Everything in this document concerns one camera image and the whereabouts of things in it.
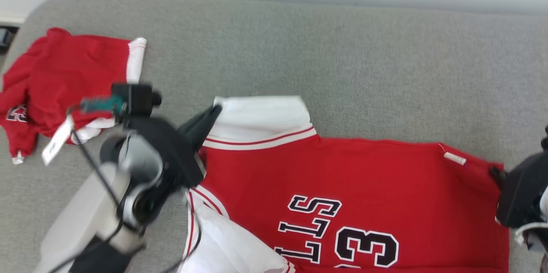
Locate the red shorts white side stripe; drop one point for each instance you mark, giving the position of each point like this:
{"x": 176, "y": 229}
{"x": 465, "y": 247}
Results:
{"x": 64, "y": 72}

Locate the red jersey number 23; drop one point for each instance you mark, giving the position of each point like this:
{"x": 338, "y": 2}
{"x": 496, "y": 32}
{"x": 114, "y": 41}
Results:
{"x": 342, "y": 179}

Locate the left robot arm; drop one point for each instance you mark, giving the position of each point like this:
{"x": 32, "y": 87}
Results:
{"x": 85, "y": 213}

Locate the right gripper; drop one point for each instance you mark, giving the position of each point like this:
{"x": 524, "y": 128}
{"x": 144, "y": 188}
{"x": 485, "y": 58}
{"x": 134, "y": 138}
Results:
{"x": 522, "y": 191}

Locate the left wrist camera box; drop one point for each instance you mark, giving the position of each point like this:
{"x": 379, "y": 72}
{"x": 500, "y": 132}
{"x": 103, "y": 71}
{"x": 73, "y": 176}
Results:
{"x": 137, "y": 98}

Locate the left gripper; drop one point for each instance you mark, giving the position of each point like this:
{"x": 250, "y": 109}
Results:
{"x": 171, "y": 153}

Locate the black caster wheel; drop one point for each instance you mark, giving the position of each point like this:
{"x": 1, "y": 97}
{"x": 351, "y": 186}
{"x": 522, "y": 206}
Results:
{"x": 5, "y": 37}

